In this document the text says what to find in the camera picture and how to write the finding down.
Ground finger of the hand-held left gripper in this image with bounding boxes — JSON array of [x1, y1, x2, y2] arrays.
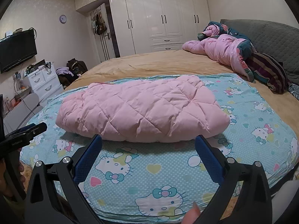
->
[[8, 123, 36, 137], [25, 122, 48, 137]]

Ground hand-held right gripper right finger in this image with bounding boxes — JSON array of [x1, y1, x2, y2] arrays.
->
[[195, 135, 273, 224]]

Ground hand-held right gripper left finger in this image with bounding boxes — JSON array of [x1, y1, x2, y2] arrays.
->
[[24, 134, 103, 224]]

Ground pink quilted jacket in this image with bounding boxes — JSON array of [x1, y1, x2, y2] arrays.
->
[[56, 75, 230, 144]]

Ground dark clothes pile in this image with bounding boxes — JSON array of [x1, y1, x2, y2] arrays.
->
[[57, 73, 76, 87]]

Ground person's left hand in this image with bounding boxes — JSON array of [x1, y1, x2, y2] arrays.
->
[[0, 161, 26, 197]]

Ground person's right hand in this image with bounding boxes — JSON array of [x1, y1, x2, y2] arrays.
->
[[182, 201, 201, 224]]

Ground grey chair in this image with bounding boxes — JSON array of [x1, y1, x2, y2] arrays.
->
[[3, 92, 44, 133]]

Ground white drawer cabinet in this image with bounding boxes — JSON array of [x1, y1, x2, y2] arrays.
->
[[22, 64, 64, 103]]

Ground blue cartoon cat blanket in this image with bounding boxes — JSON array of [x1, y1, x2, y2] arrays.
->
[[20, 73, 299, 224]]

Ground black bag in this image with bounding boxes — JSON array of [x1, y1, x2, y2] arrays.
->
[[67, 58, 88, 75]]

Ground black television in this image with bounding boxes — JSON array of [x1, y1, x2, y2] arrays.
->
[[0, 29, 38, 74]]

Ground person's pale clothing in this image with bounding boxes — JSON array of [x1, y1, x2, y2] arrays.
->
[[272, 180, 299, 224]]

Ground dark striped pillow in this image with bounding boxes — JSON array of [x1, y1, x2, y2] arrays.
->
[[245, 52, 289, 94]]

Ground dark floral pillow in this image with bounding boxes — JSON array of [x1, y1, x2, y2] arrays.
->
[[287, 83, 299, 99]]

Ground bed with tan sheet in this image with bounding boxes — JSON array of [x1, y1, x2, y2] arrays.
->
[[21, 49, 299, 185]]

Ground pink floral quilt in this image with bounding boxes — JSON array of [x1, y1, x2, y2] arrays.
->
[[182, 21, 256, 83]]

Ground hanging bags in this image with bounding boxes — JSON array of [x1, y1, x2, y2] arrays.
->
[[92, 13, 107, 35]]

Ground grey quilted headboard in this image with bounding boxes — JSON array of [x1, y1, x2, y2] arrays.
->
[[221, 19, 299, 80]]

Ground white wardrobe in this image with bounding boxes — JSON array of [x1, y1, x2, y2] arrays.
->
[[75, 0, 211, 57]]

